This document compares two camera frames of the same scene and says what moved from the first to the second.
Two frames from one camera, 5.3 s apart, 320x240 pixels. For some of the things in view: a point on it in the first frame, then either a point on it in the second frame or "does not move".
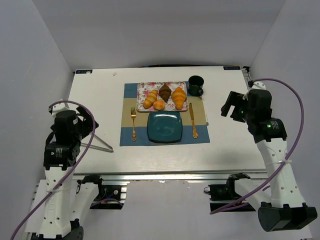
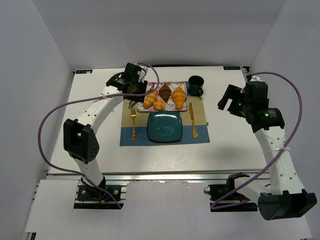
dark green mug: (195, 83) does not move
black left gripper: (88, 122) to (137, 90)
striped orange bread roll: (150, 99) does not move
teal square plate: (164, 126) does not move
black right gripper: (230, 105) to (231, 100)
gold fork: (133, 116) does not move
